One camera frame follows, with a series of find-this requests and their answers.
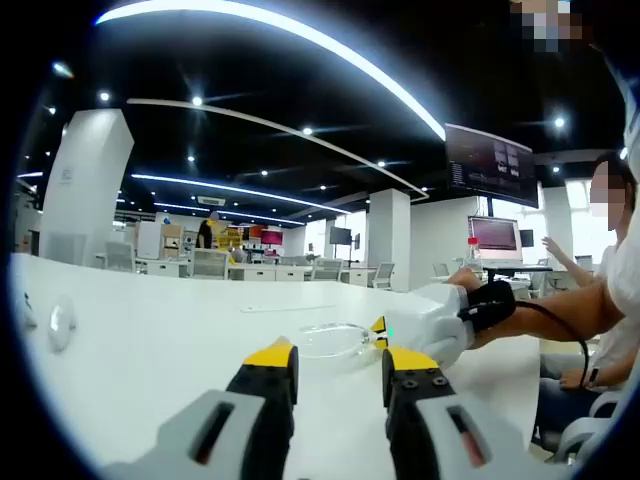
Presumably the grey office chair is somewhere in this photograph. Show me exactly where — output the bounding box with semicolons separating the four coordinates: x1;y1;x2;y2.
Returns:
311;258;344;282
104;241;137;274
548;389;640;464
371;262;397;292
191;248;232;280

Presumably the white handheld controller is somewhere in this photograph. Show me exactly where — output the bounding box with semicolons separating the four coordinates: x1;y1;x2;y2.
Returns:
48;297;78;352

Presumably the white cabinet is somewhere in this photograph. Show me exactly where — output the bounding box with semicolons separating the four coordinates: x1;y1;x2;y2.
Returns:
136;221;164;262

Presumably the white table cable cover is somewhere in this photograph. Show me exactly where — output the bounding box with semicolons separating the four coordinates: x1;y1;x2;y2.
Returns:
240;303;336;314

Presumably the black monitor on stand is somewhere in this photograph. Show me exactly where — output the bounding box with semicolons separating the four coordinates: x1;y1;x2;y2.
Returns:
328;226;362;262

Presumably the black cable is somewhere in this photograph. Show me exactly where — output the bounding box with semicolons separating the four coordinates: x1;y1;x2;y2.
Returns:
513;298;589;389

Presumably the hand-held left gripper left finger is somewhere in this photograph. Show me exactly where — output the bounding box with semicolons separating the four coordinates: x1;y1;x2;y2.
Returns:
102;335;300;480

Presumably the white table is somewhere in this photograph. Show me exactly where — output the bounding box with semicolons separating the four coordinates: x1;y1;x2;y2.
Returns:
8;252;551;480

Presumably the person's right hand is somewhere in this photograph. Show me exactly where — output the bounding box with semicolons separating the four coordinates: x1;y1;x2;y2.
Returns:
452;268;486;291

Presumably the wooden shelf unit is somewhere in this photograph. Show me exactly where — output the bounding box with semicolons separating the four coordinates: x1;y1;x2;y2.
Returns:
160;223;184;260

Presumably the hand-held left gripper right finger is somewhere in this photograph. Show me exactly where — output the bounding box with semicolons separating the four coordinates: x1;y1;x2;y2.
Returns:
382;345;546;480

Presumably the computer monitor pink screen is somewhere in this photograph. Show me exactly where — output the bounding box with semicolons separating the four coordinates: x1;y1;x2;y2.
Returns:
468;215;524;267

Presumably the curved ceiling light strip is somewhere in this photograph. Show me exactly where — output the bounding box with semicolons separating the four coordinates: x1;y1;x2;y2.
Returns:
94;0;447;142

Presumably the clear bottle red cap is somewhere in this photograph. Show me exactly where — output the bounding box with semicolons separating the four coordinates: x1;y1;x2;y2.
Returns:
464;237;484;275

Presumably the large hanging dark screen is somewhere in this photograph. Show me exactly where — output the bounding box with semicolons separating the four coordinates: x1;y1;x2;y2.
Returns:
444;122;540;209

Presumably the clear stemmed glass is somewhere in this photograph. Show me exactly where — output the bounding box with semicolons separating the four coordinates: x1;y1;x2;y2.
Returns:
298;321;379;362

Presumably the black wrist strap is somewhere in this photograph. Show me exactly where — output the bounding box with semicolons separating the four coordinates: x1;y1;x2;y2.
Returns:
458;280;517;334

